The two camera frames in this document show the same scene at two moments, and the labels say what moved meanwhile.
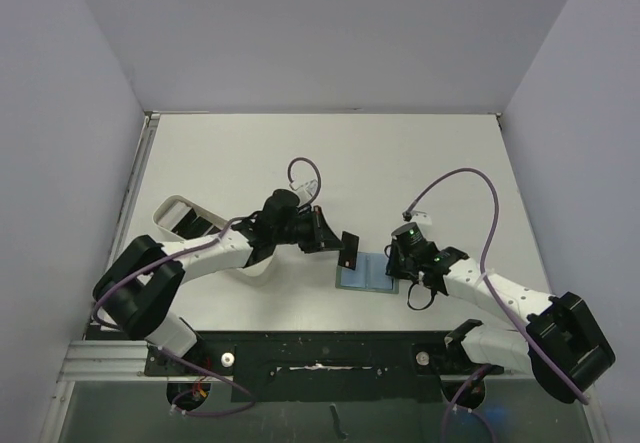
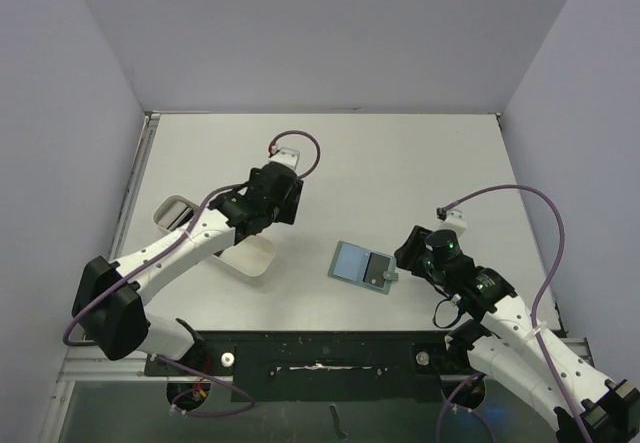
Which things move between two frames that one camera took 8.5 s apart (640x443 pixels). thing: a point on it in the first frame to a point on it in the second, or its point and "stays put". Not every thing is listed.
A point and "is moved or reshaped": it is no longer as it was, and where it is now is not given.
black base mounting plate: x=323 y=366 stays put
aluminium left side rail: x=127 y=201 stays put
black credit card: x=348 y=255 to x=377 y=267
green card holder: x=369 y=274 is moved or reshaped
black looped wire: x=422 y=308 to x=434 y=314
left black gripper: x=321 y=236 to x=286 y=211
